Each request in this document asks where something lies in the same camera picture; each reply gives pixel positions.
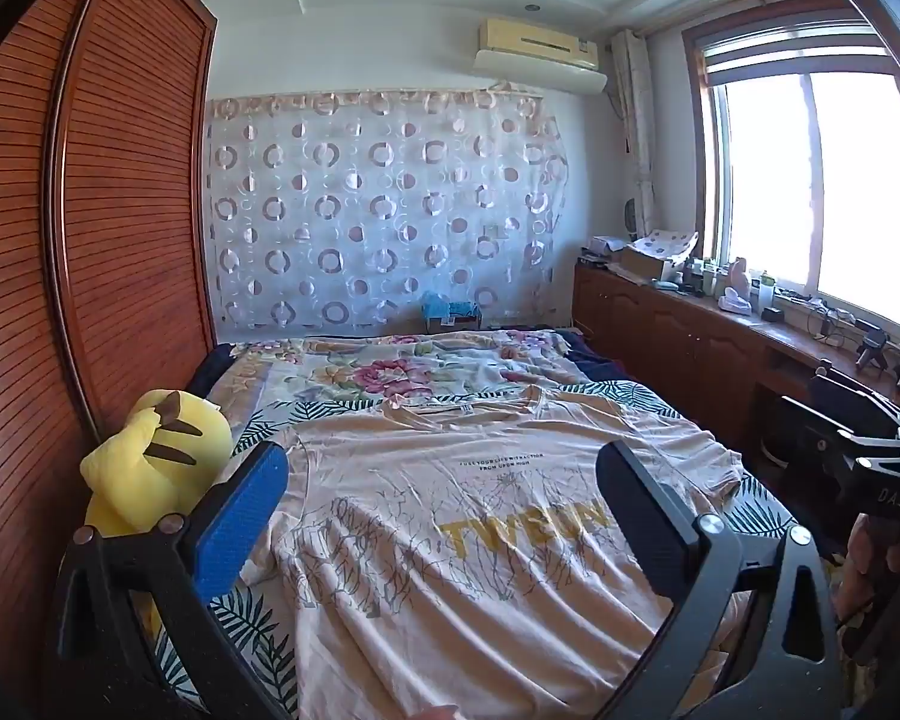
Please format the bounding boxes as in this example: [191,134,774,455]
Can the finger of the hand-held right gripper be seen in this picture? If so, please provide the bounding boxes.
[810,369,900,436]
[765,394,856,470]

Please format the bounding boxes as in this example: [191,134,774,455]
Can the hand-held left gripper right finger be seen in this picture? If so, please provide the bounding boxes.
[595,439,845,720]

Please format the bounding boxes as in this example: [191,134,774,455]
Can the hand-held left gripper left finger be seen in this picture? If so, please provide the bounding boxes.
[52,441,301,720]

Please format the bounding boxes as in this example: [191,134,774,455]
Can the beige printed t-shirt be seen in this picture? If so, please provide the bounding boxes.
[240,382,743,720]

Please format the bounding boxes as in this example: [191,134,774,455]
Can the person's right hand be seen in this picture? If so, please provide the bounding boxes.
[840,514,900,616]

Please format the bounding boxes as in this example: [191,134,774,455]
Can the palm leaf bed sheet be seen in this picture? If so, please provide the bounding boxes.
[142,379,803,720]

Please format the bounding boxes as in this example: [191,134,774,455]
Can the yellow plush toy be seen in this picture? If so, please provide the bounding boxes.
[80,388,233,541]

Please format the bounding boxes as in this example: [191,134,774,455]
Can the low wooden cabinet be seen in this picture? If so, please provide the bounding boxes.
[574,259,900,466]

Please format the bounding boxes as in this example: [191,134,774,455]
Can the white figurine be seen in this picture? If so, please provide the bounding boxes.
[718,256,752,316]

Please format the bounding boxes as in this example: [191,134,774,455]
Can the navy blue blanket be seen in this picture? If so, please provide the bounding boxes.
[555,326,623,383]

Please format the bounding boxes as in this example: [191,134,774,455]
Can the floral blanket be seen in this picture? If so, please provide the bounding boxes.
[217,330,578,421]

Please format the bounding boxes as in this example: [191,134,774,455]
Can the cardboard box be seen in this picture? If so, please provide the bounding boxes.
[619,244,680,282]

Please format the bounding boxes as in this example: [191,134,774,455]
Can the wooden framed window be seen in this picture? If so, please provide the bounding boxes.
[682,11,900,331]

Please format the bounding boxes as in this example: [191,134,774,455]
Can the blue tissue box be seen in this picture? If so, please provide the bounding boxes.
[420,291,485,332]

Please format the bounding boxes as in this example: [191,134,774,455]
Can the wooden slatted wardrobe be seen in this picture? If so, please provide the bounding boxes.
[0,0,218,691]

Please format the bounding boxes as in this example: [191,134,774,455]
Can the patterned window curtain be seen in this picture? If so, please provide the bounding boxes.
[611,30,657,241]

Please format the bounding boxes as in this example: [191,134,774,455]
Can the circle-patterned sheer curtain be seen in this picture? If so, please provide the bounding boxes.
[206,86,571,331]

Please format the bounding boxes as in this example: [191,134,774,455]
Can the wall air conditioner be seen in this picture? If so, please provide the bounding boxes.
[472,15,608,95]

